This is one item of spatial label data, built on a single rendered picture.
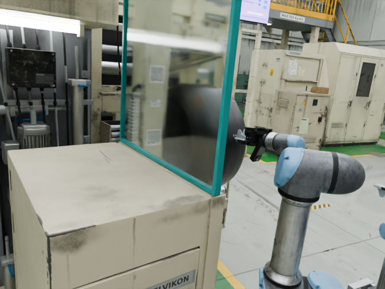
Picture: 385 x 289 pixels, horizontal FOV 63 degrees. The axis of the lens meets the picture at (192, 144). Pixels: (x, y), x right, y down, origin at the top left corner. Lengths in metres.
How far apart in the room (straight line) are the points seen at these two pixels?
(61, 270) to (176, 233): 0.24
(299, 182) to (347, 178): 0.12
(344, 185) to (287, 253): 0.26
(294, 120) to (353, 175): 5.12
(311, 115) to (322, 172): 5.43
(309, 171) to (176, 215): 0.38
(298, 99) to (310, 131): 0.73
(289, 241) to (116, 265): 0.52
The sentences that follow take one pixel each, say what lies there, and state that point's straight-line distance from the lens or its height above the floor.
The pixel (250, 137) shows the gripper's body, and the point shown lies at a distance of 1.40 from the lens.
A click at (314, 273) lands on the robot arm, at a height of 0.95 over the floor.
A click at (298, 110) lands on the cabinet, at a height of 0.92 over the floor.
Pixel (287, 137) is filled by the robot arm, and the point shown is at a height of 1.32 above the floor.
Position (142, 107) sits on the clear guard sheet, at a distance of 1.02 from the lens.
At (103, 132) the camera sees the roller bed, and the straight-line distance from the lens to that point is 1.89.
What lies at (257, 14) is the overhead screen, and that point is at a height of 2.46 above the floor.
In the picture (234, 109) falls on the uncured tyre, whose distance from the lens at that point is 1.56.
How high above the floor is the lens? 1.56
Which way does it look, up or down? 14 degrees down
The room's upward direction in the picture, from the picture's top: 5 degrees clockwise
